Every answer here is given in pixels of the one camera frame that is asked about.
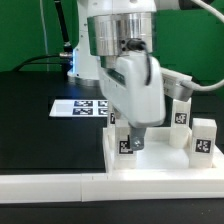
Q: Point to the white square tabletop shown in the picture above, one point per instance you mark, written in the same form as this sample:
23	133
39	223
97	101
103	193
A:
158	154

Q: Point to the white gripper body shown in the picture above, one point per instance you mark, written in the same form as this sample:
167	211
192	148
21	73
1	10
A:
125	87

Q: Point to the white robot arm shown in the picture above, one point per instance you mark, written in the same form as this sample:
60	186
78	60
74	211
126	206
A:
116	53

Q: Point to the white marker sheet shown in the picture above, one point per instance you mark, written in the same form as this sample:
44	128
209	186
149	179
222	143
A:
79	108

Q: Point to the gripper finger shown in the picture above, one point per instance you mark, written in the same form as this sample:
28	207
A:
137	138

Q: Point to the white L-shaped obstacle wall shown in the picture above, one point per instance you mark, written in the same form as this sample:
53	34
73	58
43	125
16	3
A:
108	187

